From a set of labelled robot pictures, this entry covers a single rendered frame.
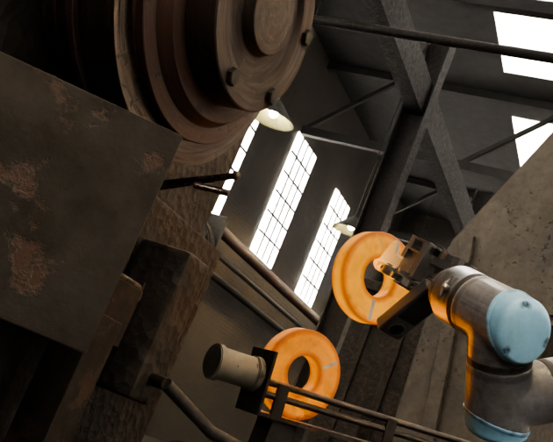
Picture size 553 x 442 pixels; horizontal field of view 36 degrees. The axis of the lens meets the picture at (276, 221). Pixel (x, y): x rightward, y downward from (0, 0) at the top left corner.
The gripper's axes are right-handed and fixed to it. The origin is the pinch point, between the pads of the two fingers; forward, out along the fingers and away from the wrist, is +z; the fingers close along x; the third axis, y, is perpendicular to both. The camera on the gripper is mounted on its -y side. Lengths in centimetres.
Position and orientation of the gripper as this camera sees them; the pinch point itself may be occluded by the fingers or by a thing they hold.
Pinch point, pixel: (378, 267)
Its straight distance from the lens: 146.1
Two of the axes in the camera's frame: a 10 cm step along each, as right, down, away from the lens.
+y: 5.0, -8.6, 0.0
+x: -7.7, -4.5, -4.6
